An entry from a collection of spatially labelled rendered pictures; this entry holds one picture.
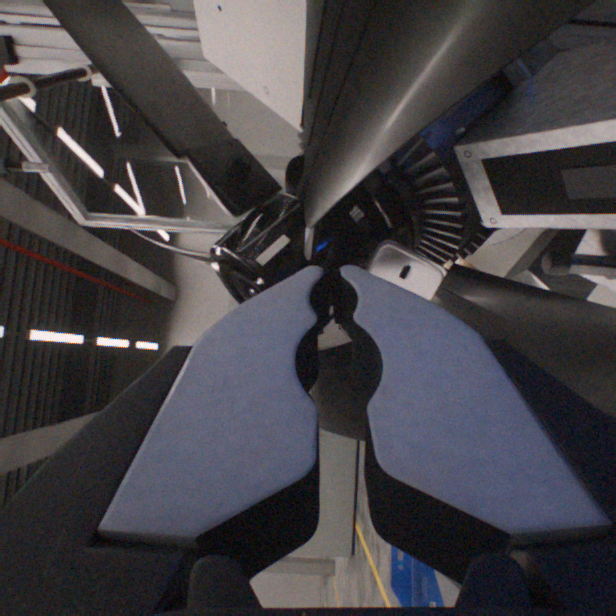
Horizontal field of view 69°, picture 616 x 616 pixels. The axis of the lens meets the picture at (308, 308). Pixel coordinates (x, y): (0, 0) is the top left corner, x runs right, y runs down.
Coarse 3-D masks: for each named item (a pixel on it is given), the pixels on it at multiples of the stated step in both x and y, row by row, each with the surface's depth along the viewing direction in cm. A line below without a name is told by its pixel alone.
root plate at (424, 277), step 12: (384, 252) 37; (396, 252) 36; (408, 252) 35; (372, 264) 37; (384, 264) 37; (396, 264) 36; (408, 264) 35; (420, 264) 35; (432, 264) 34; (384, 276) 37; (396, 276) 36; (408, 276) 35; (420, 276) 35; (432, 276) 34; (408, 288) 35; (420, 288) 35; (432, 288) 34; (348, 336) 39
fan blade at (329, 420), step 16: (320, 352) 49; (336, 352) 49; (320, 368) 52; (336, 368) 51; (320, 384) 54; (336, 384) 54; (352, 384) 53; (320, 400) 58; (336, 400) 56; (352, 400) 56; (368, 400) 55; (320, 416) 62; (336, 416) 60; (352, 416) 59; (336, 432) 66; (352, 432) 64
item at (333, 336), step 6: (330, 324) 47; (336, 324) 47; (324, 330) 48; (330, 330) 48; (336, 330) 48; (318, 336) 48; (324, 336) 48; (330, 336) 48; (336, 336) 48; (342, 336) 48; (318, 342) 49; (324, 342) 49; (330, 342) 49; (336, 342) 49; (342, 342) 49; (318, 348) 49; (324, 348) 49
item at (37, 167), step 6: (0, 162) 31; (6, 162) 31; (12, 162) 31; (18, 162) 32; (24, 162) 32; (30, 162) 32; (36, 162) 32; (0, 168) 31; (6, 168) 32; (12, 168) 32; (18, 168) 32; (24, 168) 32; (30, 168) 32; (36, 168) 32; (42, 168) 32; (48, 168) 32
